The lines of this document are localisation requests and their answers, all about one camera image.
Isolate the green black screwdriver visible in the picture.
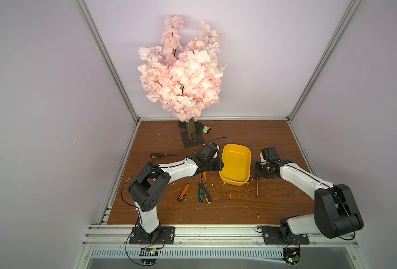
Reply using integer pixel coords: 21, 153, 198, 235
198, 176, 205, 202
255, 176, 260, 198

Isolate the small orange black screwdriver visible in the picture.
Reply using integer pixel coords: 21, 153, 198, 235
244, 182, 250, 197

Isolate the large orange black screwdriver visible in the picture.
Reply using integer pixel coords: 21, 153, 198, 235
177, 177, 194, 202

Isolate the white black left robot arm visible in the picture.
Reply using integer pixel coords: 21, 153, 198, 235
128, 154, 224, 236

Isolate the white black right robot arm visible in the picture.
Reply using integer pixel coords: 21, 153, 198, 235
253, 159, 364, 243

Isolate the yellow plastic storage box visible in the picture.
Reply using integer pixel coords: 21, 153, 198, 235
219, 143, 251, 186

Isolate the black yellow-striped screwdriver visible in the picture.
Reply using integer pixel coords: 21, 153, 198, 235
202, 172, 212, 204

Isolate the black yellow stubby screwdriver far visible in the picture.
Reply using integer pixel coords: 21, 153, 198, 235
150, 152, 180, 158

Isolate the black green work glove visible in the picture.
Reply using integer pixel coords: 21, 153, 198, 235
177, 121, 211, 133

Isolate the pink artificial blossom tree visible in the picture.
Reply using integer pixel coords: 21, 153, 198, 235
137, 14, 226, 122

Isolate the right green circuit board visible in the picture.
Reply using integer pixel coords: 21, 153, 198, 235
282, 248, 301, 266

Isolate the green circuit board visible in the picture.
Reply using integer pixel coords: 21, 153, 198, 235
139, 248, 160, 266
282, 248, 301, 266

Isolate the left green circuit board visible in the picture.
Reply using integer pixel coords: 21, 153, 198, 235
139, 248, 160, 266

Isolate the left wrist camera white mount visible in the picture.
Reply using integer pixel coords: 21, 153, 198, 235
198, 142, 219, 162

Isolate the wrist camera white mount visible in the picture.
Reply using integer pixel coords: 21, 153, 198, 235
260, 147, 281, 164
198, 142, 219, 162

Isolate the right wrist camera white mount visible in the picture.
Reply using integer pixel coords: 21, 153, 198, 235
260, 147, 281, 164

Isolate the dark metal tree base plate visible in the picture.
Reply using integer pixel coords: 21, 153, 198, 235
179, 130, 206, 149

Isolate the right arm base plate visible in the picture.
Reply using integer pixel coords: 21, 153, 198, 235
256, 226, 310, 245

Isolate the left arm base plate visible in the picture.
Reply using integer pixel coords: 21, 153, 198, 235
129, 226, 175, 245

